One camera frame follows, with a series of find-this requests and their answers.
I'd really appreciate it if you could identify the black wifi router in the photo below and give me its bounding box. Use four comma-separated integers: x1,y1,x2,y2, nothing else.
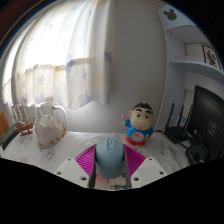
163,102,194,144

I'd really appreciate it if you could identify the white wall shelf unit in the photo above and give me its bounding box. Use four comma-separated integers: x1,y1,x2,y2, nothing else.
156,3,224,134

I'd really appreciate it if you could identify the white star print curtain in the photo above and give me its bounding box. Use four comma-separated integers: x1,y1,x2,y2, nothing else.
1,0,114,111

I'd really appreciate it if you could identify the wooden model sailing ship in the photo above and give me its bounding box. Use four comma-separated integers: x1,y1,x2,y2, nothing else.
11,102,36,137

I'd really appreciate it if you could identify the white printed tablecloth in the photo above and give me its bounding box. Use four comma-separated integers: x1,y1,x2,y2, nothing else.
0,130,191,191

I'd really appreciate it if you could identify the cartoon boy figurine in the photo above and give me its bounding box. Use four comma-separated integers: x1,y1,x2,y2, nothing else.
121,101,155,147

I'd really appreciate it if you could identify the light blue computer mouse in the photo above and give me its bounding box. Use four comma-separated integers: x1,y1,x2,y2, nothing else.
94,136,126,180

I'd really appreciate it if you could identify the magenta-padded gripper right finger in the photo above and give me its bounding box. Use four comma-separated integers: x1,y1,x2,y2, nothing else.
123,143,167,189

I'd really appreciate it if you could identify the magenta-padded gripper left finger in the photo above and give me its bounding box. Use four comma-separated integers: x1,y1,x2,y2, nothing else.
54,143,98,189

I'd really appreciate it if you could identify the black computer monitor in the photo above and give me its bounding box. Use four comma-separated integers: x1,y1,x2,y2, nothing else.
186,85,224,160

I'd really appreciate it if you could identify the black desk device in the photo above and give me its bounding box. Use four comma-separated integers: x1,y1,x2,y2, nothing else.
185,141,214,165

